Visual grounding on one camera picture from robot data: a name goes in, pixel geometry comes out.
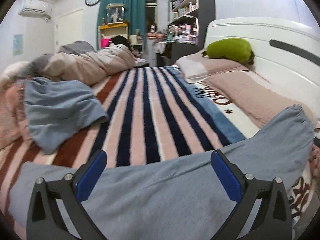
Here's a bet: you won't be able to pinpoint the dark grey bookshelf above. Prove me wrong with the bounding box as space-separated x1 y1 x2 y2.
155 0 216 66

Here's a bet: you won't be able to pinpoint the grey-blue sweat pants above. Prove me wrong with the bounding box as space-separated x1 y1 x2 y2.
9 105 314 239

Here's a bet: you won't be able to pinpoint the white closet door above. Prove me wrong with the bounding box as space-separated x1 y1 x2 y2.
54 8 83 51

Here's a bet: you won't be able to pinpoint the yellow white small shelf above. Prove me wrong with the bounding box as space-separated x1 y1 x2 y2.
98 22 144 58

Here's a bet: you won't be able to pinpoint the blue wall poster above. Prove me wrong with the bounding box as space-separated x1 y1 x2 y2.
12 34 23 56

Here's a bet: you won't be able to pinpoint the green plush pillow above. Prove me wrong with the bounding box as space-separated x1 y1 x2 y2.
202 37 255 65

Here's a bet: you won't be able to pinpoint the white plush toy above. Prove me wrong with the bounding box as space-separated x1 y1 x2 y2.
1 61 29 87

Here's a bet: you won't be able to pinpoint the white bed headboard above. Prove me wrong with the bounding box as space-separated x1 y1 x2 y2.
204 17 319 117

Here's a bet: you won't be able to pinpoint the blue denim garment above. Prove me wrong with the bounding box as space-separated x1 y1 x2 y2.
23 77 110 155

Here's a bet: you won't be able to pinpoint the white display house box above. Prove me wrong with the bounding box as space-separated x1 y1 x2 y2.
106 3 125 24

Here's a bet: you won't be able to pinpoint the beige grey rumpled duvet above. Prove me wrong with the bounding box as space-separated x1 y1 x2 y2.
16 44 135 86

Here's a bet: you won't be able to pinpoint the striped plush bed blanket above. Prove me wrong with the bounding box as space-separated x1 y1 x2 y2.
0 64 320 240

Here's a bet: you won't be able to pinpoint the teal window curtain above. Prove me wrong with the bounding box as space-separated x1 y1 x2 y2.
95 0 146 48

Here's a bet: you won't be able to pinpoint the pink knitted pillow cover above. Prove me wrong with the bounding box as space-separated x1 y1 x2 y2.
176 51 319 128

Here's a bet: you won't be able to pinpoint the white air conditioner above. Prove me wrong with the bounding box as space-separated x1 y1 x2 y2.
18 0 52 20

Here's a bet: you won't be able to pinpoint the pink patterned folded quilt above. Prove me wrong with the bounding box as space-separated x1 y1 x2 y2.
1 81 33 149

